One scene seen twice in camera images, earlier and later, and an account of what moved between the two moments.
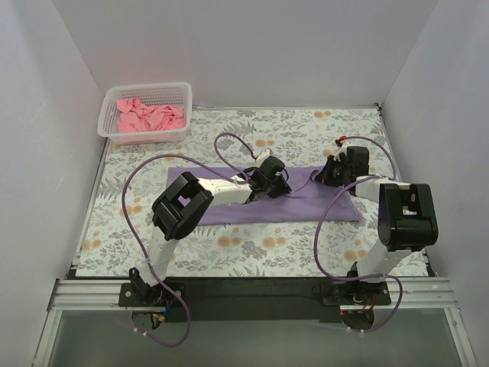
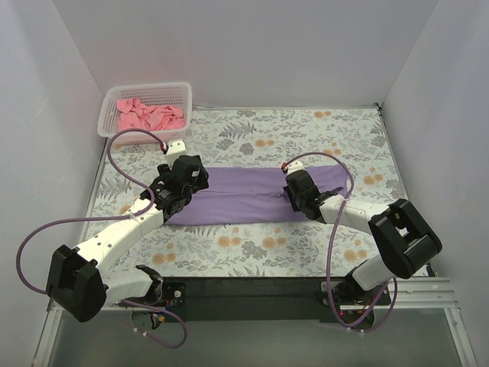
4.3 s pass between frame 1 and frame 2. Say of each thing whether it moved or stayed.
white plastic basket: stayed
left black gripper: moved
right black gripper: moved
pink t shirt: stayed
